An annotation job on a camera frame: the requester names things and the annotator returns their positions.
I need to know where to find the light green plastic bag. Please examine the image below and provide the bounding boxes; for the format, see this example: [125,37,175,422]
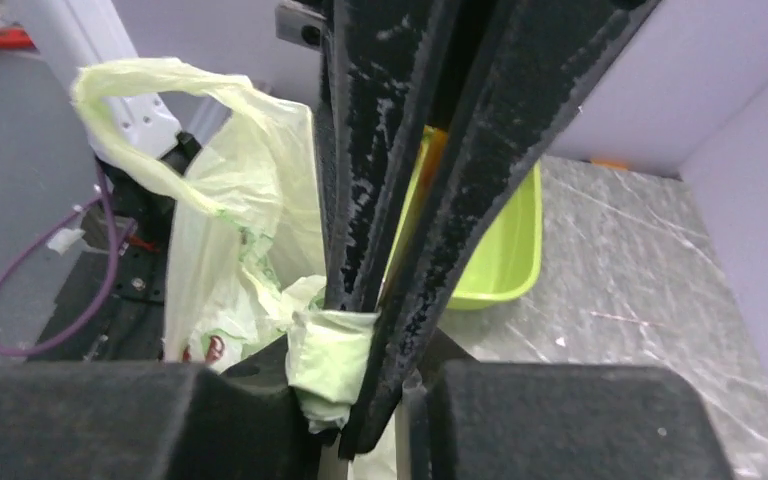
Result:
[69,56,402,480]

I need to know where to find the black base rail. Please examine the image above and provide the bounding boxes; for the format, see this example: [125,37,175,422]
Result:
[27,162,171,362]

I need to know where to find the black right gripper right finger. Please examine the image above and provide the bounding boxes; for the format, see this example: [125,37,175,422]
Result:
[410,332,733,479]

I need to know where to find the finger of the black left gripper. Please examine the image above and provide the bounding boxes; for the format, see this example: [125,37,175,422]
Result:
[338,1,655,459]
[316,1,462,312]

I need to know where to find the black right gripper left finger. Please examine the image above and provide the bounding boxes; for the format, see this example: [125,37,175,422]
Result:
[0,339,320,479]

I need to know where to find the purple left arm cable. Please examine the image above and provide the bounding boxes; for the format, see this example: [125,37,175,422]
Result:
[0,158,137,359]

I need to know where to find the green plastic basin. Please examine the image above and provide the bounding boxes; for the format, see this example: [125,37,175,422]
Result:
[383,126,543,310]

